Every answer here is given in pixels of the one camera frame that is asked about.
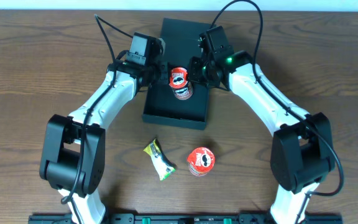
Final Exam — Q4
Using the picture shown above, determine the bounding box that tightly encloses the dark brown Pringles can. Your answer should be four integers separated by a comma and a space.
169, 67, 193, 100

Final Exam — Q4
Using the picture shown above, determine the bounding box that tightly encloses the black gift box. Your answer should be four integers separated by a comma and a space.
142, 18, 209, 130

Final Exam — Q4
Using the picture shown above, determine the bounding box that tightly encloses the red Pringles can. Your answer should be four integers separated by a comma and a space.
187, 147, 215, 177

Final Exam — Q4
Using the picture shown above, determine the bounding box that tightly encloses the green white snack packet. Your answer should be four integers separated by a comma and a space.
143, 138, 176, 181

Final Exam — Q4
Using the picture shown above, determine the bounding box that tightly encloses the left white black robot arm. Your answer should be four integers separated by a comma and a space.
39, 60, 169, 223

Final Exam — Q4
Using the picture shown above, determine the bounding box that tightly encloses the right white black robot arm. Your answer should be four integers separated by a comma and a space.
189, 51, 344, 223

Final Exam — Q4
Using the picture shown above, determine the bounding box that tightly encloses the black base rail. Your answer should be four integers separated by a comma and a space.
28, 213, 343, 224

